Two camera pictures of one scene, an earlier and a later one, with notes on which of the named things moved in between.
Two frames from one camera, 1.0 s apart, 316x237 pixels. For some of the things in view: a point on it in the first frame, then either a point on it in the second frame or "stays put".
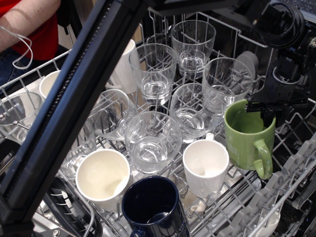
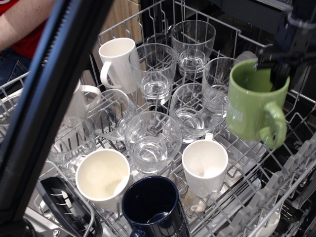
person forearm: x=27 y=17 stays put
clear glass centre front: x=152 y=138 stays put
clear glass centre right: x=195 y=109 stays put
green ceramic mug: x=249 y=145 → x=254 y=111
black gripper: x=284 y=88 → x=295 y=44
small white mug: x=206 y=162 stays put
